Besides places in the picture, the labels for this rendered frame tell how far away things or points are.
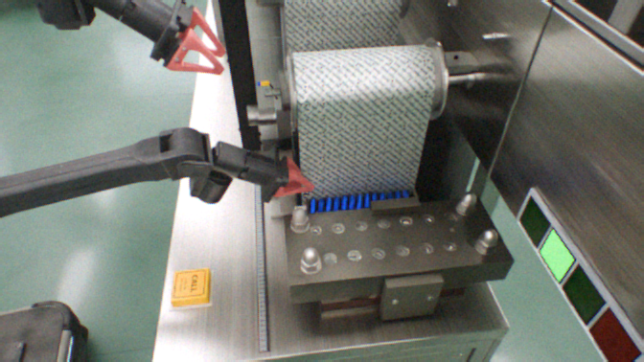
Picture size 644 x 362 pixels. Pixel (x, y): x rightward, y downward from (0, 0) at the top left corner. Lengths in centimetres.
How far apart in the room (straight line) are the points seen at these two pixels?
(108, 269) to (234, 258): 134
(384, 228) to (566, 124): 37
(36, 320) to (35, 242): 70
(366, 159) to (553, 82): 34
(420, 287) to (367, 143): 27
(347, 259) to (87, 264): 169
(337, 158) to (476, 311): 40
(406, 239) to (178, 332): 46
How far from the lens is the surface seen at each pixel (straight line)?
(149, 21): 69
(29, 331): 189
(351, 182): 85
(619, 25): 58
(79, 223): 251
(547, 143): 66
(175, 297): 90
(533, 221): 69
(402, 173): 87
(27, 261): 246
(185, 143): 74
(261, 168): 78
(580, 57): 61
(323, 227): 82
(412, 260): 79
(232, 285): 92
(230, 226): 101
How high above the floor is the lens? 165
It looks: 43 degrees down
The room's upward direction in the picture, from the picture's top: straight up
